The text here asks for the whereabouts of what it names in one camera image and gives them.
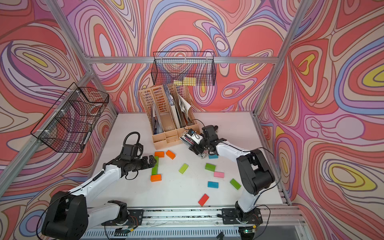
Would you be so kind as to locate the teal block lower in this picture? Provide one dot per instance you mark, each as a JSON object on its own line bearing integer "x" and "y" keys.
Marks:
{"x": 213, "y": 185}

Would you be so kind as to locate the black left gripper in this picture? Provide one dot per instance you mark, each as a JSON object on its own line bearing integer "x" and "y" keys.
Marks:
{"x": 151, "y": 163}

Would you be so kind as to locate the pink block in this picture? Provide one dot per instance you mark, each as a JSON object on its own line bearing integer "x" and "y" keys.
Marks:
{"x": 219, "y": 175}

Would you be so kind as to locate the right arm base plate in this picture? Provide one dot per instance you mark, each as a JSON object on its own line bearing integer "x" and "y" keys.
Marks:
{"x": 232, "y": 216}

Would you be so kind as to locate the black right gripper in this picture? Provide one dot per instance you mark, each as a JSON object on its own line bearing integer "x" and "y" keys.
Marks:
{"x": 198, "y": 149}

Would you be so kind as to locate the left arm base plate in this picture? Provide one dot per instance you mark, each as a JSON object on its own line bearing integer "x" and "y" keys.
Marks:
{"x": 132, "y": 218}

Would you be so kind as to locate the light green block centre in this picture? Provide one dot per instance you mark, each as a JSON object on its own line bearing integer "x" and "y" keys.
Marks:
{"x": 183, "y": 168}

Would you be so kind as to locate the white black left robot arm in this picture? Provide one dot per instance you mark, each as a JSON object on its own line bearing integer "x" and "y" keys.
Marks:
{"x": 69, "y": 214}

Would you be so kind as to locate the black wire basket back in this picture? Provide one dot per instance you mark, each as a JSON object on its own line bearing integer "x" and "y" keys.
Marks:
{"x": 175, "y": 65}

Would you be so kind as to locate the black wire basket left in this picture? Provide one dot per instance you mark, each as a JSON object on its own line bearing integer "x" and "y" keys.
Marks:
{"x": 70, "y": 121}

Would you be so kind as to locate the beige plastic file organizer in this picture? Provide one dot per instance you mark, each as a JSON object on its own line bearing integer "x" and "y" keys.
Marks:
{"x": 169, "y": 110}

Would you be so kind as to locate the yellow sticky notes pad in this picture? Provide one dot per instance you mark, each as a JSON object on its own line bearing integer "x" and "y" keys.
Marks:
{"x": 186, "y": 81}

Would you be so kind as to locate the orange block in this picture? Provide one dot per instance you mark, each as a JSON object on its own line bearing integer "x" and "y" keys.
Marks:
{"x": 160, "y": 154}
{"x": 156, "y": 178}
{"x": 170, "y": 154}

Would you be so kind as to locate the black wire basket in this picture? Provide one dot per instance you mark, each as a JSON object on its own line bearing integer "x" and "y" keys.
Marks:
{"x": 70, "y": 121}
{"x": 175, "y": 65}

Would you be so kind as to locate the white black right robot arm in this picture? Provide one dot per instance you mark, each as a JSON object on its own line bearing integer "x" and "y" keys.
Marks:
{"x": 255, "y": 172}

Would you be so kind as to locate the red block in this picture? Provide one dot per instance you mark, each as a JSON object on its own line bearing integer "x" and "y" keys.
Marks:
{"x": 203, "y": 200}

